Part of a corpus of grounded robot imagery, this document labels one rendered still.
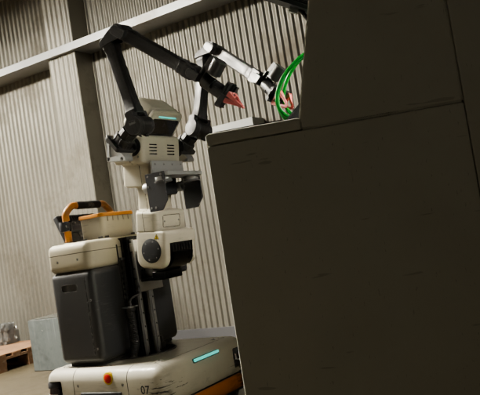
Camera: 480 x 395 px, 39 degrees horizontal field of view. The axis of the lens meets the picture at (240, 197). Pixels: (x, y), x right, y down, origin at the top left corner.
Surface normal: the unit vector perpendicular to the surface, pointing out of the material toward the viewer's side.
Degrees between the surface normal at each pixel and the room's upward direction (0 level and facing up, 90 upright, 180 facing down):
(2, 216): 90
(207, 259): 90
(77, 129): 90
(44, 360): 90
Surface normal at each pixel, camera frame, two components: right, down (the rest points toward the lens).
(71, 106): -0.52, 0.04
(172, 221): 0.85, -0.02
